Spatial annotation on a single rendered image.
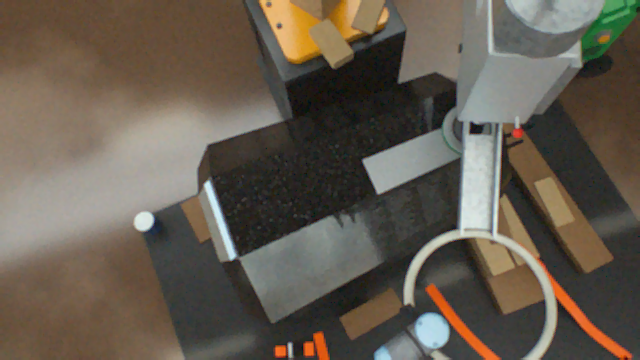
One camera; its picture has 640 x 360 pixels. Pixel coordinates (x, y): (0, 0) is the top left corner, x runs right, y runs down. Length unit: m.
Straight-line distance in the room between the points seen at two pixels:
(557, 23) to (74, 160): 2.68
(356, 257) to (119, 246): 1.46
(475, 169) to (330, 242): 0.60
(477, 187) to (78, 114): 2.38
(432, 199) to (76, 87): 2.28
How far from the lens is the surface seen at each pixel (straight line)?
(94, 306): 3.07
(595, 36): 3.01
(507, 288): 2.78
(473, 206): 1.91
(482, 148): 1.93
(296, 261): 2.03
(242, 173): 2.05
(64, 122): 3.45
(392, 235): 2.10
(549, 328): 1.88
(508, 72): 1.51
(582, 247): 2.95
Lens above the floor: 2.76
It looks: 73 degrees down
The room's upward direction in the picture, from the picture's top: 9 degrees counter-clockwise
